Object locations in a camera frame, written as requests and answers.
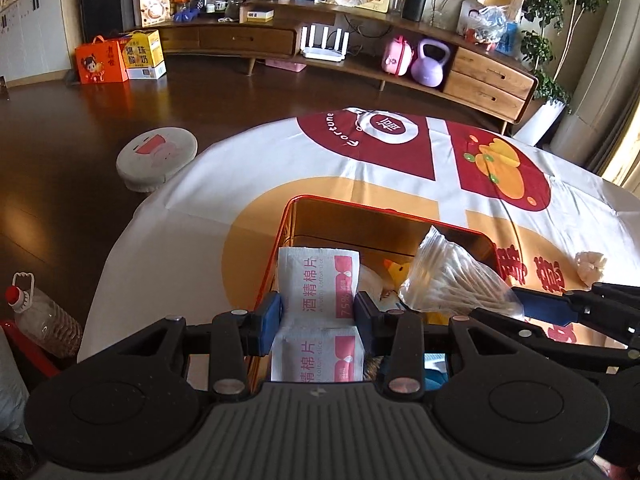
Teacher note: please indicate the black speaker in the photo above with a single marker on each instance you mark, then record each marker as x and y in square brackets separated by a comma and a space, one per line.
[415, 5]

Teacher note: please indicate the clear plastic bag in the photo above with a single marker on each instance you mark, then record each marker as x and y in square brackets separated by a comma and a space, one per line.
[487, 22]

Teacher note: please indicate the wooden TV cabinet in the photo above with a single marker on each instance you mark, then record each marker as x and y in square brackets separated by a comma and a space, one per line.
[240, 40]

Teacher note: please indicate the orange gift box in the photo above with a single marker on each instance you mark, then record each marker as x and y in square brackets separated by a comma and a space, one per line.
[100, 65]

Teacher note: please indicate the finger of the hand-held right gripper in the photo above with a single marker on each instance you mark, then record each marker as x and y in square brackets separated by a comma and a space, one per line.
[615, 294]
[542, 306]

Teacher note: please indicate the dark teapot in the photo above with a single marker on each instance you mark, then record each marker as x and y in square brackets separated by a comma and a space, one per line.
[235, 7]

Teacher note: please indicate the red tin box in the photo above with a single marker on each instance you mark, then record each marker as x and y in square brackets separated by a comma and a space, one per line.
[350, 225]

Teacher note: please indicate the small cardboard box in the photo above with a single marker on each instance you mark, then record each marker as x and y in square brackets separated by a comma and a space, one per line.
[256, 14]

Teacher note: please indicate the plastic oil bottle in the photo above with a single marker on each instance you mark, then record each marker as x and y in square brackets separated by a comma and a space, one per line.
[45, 320]

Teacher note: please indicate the red plastic stool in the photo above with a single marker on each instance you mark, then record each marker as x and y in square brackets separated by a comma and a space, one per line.
[45, 367]

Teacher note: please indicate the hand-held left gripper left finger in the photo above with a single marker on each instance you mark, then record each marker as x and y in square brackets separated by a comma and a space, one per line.
[270, 320]

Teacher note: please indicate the white router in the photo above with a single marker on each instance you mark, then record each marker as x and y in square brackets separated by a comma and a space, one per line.
[322, 54]

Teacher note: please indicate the coffee print box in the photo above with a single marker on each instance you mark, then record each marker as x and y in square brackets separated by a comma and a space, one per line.
[154, 5]

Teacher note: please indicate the flat pink box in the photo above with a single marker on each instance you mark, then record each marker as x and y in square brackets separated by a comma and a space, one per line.
[285, 64]

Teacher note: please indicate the grey floor cabinets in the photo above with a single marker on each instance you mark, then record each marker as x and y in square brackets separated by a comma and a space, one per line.
[35, 30]

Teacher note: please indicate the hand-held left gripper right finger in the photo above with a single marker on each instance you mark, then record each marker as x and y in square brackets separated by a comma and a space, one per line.
[364, 316]

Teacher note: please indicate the white picture frame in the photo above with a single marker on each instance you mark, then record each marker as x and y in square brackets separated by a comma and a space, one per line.
[469, 15]

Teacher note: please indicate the white round stool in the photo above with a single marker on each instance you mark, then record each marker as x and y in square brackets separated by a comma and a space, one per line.
[155, 152]

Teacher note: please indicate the black cabinet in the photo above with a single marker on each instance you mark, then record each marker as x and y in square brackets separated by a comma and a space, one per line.
[107, 0]

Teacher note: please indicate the small white plastic bag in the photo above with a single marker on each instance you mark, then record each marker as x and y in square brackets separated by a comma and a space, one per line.
[372, 280]

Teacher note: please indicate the blue toy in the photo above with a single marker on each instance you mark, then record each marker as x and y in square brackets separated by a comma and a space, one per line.
[186, 15]

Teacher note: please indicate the beige window curtain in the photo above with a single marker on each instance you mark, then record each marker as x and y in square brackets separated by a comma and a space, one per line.
[610, 85]

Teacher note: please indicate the purple kettlebell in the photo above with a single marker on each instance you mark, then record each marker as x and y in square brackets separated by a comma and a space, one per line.
[427, 72]

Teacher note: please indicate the bag of cotton swabs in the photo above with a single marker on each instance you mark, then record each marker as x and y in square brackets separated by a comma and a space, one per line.
[450, 280]

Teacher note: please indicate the blue packet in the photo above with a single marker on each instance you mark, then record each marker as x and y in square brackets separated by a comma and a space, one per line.
[509, 39]

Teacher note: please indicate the yellow duck toy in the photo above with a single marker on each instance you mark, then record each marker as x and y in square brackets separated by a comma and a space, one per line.
[397, 272]

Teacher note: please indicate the pink toy case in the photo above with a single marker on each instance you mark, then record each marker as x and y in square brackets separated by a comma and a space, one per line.
[397, 60]

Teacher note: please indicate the blue cloth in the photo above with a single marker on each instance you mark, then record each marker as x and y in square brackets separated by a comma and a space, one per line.
[436, 367]

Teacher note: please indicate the tall plant in white pot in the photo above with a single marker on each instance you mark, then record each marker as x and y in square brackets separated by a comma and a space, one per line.
[542, 120]

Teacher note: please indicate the grey cushion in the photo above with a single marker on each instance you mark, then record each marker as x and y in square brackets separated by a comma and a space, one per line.
[10, 395]

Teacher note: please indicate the yellow carton box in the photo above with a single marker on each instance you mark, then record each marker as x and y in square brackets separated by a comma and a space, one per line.
[145, 55]

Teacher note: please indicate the white pink wipe sachet strip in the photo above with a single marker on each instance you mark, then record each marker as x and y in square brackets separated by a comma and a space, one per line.
[320, 290]

